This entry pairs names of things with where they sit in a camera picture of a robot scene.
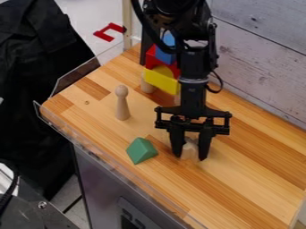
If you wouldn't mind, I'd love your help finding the blue round block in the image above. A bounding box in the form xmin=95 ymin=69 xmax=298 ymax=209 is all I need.
xmin=161 ymin=30 xmax=177 ymax=51

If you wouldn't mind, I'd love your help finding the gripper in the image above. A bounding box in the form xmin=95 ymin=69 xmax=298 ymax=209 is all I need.
xmin=153 ymin=78 xmax=234 ymax=162

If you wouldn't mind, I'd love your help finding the black cloth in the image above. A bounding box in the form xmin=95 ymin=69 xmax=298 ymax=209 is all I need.
xmin=0 ymin=0 xmax=102 ymax=201

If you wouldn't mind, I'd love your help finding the yellow block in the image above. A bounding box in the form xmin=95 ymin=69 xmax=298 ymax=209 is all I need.
xmin=141 ymin=64 xmax=183 ymax=97

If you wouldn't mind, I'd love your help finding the black metal plate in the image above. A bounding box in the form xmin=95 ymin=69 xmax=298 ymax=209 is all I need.
xmin=0 ymin=193 xmax=80 ymax=229

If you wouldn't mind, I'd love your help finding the red arch block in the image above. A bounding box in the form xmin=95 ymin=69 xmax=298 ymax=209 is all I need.
xmin=144 ymin=43 xmax=183 ymax=81

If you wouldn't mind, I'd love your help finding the wooden peg figure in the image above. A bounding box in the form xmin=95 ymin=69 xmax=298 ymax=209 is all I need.
xmin=113 ymin=84 xmax=133 ymax=122

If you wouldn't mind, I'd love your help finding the green wedge block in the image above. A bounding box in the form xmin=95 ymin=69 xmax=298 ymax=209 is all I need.
xmin=123 ymin=137 xmax=161 ymax=165

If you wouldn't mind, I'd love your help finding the wooden cylinder block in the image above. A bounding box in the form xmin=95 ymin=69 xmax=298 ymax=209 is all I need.
xmin=140 ymin=75 xmax=158 ymax=95

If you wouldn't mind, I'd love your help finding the wooden post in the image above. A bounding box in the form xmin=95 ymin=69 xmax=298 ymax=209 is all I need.
xmin=120 ymin=0 xmax=134 ymax=52

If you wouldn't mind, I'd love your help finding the blue cube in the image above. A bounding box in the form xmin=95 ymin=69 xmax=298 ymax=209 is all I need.
xmin=154 ymin=44 xmax=179 ymax=66

